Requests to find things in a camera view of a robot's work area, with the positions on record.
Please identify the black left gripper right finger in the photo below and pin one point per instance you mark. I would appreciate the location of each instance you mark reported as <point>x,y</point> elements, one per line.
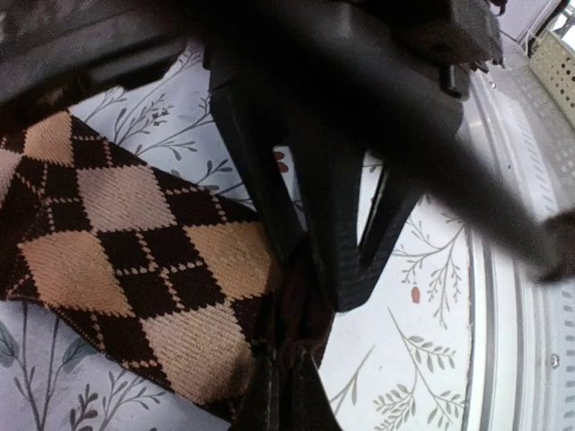
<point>349,263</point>

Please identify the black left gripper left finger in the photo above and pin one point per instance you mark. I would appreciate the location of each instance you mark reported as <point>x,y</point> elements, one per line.
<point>251,128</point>

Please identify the brown tan argyle sock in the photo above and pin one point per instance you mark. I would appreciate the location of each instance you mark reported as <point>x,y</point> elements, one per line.
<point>174,283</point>

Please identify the floral patterned table mat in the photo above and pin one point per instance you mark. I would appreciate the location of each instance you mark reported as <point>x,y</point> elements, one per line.
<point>398,362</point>

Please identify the beige perforated basket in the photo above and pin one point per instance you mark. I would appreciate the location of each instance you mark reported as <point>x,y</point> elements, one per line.
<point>553,64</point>

